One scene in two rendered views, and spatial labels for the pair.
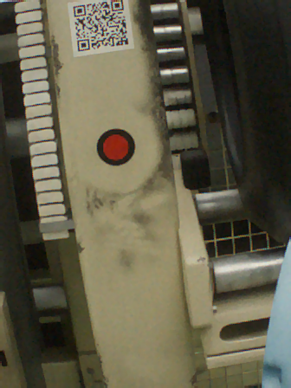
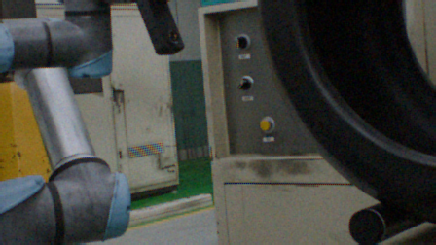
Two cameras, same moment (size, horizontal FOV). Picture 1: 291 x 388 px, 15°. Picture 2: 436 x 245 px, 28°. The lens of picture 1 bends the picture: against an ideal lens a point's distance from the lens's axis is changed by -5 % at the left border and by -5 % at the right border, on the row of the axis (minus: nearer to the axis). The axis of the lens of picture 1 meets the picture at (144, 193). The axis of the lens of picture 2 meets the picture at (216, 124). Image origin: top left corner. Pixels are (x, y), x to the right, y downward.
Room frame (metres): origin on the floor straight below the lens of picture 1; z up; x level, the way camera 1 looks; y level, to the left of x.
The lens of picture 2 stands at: (1.73, -1.32, 1.09)
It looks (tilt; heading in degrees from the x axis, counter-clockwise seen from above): 3 degrees down; 127
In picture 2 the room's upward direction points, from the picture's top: 5 degrees counter-clockwise
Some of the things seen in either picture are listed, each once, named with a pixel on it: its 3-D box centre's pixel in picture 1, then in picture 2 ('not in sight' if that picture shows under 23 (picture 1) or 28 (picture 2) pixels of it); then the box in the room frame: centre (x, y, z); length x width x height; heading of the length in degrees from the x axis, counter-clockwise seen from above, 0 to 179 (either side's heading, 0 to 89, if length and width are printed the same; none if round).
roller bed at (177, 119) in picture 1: (135, 84); not in sight; (1.78, -0.01, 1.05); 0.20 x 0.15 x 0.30; 90
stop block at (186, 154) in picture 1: (196, 169); not in sight; (1.50, -0.07, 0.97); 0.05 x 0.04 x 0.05; 0
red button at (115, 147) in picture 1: (115, 146); not in sight; (1.31, 0.03, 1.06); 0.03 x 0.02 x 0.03; 90
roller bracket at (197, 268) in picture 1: (190, 242); not in sight; (1.40, -0.05, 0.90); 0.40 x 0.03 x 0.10; 0
